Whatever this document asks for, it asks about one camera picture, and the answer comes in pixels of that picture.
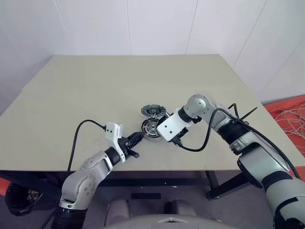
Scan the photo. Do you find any white cable bundle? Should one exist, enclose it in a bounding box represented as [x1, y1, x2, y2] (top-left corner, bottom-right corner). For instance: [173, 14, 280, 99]
[270, 106, 305, 139]

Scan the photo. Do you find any grey robot torso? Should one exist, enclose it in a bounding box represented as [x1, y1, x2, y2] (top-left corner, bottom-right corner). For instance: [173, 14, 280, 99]
[94, 213, 239, 229]

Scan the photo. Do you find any copper wound motor stator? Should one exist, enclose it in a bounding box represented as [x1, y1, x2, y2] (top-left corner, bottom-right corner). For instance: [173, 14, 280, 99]
[138, 117, 165, 143]

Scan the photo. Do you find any black bag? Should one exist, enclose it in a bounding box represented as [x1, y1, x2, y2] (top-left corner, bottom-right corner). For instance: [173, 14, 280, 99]
[4, 180, 61, 217]

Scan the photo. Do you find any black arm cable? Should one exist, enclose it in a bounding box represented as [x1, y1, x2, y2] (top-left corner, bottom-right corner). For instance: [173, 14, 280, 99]
[67, 119, 107, 173]
[177, 107, 302, 180]

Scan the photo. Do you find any round metal gear disc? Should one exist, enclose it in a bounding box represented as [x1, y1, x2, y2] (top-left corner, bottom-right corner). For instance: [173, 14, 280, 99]
[140, 104, 163, 119]

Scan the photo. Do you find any orange fabric bag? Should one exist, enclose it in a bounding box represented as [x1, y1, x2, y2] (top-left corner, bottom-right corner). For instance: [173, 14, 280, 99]
[264, 94, 305, 166]

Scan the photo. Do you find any black cable tie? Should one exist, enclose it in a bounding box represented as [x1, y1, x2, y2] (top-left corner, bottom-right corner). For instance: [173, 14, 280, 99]
[228, 103, 258, 121]

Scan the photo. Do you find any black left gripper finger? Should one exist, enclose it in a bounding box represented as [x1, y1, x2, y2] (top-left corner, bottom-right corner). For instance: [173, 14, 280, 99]
[131, 137, 144, 149]
[129, 131, 145, 142]

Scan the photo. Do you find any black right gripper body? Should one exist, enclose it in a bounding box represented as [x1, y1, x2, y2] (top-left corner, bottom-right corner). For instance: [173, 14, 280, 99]
[171, 127, 190, 146]

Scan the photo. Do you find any black table frame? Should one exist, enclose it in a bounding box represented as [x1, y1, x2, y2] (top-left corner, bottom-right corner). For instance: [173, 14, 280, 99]
[0, 169, 242, 200]

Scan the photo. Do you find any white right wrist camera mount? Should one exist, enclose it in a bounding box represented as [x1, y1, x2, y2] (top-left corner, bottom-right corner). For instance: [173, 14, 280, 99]
[156, 107, 192, 143]

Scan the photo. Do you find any small orange cloth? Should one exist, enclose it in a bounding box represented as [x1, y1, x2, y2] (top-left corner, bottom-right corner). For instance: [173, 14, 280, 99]
[0, 177, 12, 197]

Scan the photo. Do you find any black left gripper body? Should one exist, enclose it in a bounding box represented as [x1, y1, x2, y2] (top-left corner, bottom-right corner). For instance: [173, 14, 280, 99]
[118, 136, 140, 161]

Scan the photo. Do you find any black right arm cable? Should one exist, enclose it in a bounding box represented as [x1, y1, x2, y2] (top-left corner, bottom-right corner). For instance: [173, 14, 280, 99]
[177, 107, 302, 180]

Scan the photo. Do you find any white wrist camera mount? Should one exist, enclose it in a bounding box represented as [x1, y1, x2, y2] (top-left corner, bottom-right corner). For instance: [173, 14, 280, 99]
[156, 107, 192, 143]
[104, 122, 125, 164]

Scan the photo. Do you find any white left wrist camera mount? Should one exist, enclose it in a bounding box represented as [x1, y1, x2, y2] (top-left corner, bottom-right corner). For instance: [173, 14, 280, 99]
[104, 122, 125, 164]

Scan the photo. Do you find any silver round disc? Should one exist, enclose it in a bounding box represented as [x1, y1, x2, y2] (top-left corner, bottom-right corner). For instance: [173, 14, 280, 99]
[142, 119, 160, 135]

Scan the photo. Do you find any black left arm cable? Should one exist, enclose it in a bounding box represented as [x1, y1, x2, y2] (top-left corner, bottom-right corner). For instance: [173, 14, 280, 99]
[67, 119, 107, 173]

